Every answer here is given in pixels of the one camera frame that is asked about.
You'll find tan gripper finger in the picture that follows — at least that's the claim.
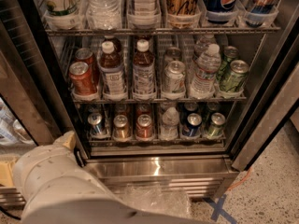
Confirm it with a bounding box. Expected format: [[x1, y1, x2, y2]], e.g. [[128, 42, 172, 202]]
[[54, 131, 76, 150], [0, 158, 17, 187]]

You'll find red coke can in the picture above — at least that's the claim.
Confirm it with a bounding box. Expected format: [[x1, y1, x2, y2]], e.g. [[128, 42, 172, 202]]
[[75, 48, 99, 84], [69, 62, 97, 95]]

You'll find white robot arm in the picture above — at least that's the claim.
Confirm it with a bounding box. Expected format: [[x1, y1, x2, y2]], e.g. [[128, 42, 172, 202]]
[[11, 131, 199, 224]]

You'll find blue can bottom shelf left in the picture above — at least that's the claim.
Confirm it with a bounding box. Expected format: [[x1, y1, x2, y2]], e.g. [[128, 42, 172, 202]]
[[88, 112, 106, 135]]

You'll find left glass fridge door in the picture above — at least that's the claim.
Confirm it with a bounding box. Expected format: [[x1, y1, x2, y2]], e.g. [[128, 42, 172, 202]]
[[0, 21, 62, 155]]

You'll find gold can bottom shelf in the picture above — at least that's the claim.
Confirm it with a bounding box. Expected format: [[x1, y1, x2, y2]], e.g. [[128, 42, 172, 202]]
[[113, 115, 130, 139]]

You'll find red can bottom shelf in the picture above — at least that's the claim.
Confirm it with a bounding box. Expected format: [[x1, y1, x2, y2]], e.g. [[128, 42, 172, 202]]
[[136, 114, 153, 138]]

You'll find small water bottle bottom shelf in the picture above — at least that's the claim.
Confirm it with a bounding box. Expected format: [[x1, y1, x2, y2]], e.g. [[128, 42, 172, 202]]
[[161, 107, 179, 140]]

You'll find front silver soda can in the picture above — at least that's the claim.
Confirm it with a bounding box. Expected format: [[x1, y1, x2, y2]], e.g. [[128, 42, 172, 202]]
[[163, 61, 185, 93]]

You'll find silver soda can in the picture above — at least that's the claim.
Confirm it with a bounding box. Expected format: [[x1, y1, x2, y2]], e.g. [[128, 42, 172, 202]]
[[163, 61, 185, 93], [164, 47, 182, 66]]

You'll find pepsi can bottom shelf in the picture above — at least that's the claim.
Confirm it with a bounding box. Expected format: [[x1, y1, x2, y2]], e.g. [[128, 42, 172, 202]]
[[182, 113, 202, 137]]

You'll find top shelf water bottle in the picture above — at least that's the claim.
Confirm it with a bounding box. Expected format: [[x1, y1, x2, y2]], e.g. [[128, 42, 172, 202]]
[[86, 0, 121, 30]]

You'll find rear silver soda can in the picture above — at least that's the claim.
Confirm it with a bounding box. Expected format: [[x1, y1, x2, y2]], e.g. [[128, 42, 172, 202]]
[[164, 47, 182, 66]]

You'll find white green tall can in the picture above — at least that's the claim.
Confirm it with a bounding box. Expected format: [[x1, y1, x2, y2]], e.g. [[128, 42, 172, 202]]
[[43, 0, 78, 17]]

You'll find top shelf white bottle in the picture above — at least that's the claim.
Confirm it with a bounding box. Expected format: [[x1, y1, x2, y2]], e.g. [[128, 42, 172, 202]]
[[130, 0, 158, 27]]

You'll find green can bottom shelf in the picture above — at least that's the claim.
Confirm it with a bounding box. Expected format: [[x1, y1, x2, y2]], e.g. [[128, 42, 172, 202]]
[[206, 112, 226, 137]]

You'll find front green soda can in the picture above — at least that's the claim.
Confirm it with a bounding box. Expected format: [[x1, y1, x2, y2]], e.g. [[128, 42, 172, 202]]
[[220, 60, 249, 93]]

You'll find green soda can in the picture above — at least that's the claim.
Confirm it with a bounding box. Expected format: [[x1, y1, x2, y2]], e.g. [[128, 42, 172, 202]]
[[216, 46, 239, 81], [220, 60, 249, 93]]

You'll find rear green soda can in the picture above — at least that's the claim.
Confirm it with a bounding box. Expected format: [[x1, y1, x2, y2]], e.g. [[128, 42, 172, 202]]
[[216, 46, 239, 81]]

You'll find top shelf pepsi bottle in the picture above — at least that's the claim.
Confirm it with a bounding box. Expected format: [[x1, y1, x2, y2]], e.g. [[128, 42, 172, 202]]
[[206, 0, 236, 24]]

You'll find open right fridge door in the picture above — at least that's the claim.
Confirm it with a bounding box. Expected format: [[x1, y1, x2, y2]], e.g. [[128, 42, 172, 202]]
[[232, 37, 299, 171]]

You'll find top shelf blue can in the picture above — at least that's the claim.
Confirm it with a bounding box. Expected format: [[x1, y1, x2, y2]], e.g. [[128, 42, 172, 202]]
[[244, 0, 281, 28]]

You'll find front left tea bottle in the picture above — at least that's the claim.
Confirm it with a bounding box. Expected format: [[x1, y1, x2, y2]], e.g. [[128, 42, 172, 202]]
[[99, 41, 127, 101]]

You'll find tea bottle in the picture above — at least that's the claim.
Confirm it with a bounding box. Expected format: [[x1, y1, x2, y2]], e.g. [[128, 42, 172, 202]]
[[133, 39, 155, 100], [104, 35, 122, 55], [99, 41, 127, 101]]

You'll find clear plastic bag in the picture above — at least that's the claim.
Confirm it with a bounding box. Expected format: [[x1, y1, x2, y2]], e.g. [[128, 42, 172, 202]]
[[120, 185, 192, 218]]

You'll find front right tea bottle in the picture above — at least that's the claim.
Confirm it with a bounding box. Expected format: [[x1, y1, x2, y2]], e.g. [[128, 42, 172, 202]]
[[133, 39, 155, 100]]

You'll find rear left tea bottle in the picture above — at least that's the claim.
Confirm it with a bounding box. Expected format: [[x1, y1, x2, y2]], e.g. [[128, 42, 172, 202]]
[[104, 35, 122, 55]]

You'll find front clear water bottle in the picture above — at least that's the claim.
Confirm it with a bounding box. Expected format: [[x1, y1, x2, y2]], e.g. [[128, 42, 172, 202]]
[[190, 44, 221, 99]]

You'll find clear water bottle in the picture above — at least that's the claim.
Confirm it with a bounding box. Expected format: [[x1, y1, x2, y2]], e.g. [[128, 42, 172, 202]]
[[192, 35, 217, 61], [190, 44, 221, 99]]

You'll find blue tape cross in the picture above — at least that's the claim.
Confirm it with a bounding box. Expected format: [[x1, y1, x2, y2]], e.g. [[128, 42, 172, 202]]
[[204, 194, 237, 224]]

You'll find rear clear water bottle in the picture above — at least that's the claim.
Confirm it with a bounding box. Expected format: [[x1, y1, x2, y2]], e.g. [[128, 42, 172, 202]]
[[192, 35, 217, 61]]

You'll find bottom wire shelf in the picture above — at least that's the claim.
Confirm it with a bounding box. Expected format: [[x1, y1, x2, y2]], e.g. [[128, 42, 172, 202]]
[[89, 135, 226, 146]]

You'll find wire shelf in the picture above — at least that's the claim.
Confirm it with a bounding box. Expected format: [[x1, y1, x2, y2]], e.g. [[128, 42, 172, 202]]
[[45, 24, 280, 36], [89, 135, 226, 146], [71, 93, 247, 104]]

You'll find black cable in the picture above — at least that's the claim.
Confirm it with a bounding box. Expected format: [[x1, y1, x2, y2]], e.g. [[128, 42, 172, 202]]
[[0, 206, 22, 221]]

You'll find middle wire shelf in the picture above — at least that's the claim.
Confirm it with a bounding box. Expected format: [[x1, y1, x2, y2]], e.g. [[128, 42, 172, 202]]
[[71, 93, 247, 104]]

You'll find orange cable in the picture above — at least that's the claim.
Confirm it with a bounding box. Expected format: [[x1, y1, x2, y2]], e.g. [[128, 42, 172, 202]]
[[227, 167, 254, 192]]

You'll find top wire shelf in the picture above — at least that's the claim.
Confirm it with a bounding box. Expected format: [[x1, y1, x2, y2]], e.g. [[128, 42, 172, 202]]
[[45, 24, 280, 36]]

